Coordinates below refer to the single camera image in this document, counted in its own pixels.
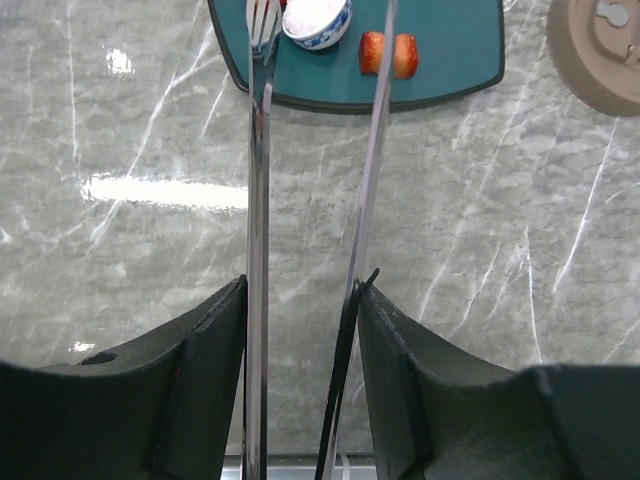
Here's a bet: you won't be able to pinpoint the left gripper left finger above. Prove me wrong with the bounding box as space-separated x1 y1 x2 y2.
1 277 247 479

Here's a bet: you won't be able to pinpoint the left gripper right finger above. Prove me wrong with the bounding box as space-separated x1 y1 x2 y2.
359 288 639 479

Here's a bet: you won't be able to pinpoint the metal tongs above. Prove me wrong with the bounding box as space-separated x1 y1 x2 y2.
241 1 397 479

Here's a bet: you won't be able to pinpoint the right pork belly piece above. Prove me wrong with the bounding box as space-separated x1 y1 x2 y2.
359 31 419 80

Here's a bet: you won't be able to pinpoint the teal square plate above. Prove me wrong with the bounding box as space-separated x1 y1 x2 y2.
206 0 506 115

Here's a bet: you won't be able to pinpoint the brown round lid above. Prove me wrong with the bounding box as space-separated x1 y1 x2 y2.
546 1 639 117

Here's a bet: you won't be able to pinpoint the white blue rice bowl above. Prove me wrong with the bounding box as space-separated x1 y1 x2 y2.
283 0 353 51

